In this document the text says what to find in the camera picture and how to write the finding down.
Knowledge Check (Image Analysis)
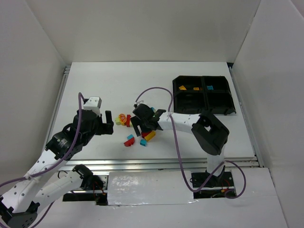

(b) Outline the black four-compartment bin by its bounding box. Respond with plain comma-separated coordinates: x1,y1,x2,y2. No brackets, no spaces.
172,76,236,115

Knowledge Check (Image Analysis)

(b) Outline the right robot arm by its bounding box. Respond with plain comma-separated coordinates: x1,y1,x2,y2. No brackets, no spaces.
131,104,229,188

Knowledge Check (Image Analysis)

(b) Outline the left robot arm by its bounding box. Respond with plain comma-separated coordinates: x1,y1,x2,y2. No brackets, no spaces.
0,109,114,228

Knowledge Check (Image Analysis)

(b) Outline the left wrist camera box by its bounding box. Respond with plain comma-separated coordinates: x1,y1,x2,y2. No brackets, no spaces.
83,96,102,117

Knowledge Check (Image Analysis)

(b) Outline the yellow long lego brick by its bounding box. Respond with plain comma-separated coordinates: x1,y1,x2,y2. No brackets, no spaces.
144,131,156,142

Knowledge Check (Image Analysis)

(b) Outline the red half-round lego brick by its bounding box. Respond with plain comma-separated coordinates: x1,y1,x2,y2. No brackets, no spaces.
124,137,135,147

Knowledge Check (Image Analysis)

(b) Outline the red tall lego brick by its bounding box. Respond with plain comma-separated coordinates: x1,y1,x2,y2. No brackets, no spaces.
125,114,131,127

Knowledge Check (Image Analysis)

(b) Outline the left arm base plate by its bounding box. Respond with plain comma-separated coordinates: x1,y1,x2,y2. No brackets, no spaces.
62,175,109,206

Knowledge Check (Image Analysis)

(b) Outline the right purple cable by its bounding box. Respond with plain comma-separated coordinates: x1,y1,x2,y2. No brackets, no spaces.
134,87,247,199

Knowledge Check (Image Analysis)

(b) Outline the small teal lego brick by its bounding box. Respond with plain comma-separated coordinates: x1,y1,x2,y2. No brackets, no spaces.
140,139,147,146

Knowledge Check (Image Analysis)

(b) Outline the aluminium rail frame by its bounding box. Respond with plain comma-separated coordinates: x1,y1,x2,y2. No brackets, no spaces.
59,157,260,171

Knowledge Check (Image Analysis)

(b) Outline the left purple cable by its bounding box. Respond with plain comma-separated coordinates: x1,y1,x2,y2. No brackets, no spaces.
0,92,85,226

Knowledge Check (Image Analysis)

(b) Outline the red rounded lego brick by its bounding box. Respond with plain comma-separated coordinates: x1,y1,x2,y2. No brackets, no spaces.
141,131,151,138

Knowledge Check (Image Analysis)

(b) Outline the light green lego brick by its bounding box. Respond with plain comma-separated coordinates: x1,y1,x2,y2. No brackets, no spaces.
115,117,121,125

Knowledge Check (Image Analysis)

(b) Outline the white foil tape panel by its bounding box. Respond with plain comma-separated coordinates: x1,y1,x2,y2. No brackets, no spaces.
107,171,195,206

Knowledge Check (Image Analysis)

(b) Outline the purple cable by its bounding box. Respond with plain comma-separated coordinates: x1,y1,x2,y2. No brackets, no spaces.
0,92,85,226
134,87,247,199

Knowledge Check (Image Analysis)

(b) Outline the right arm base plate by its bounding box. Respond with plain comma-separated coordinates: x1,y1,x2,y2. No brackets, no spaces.
190,171,236,199

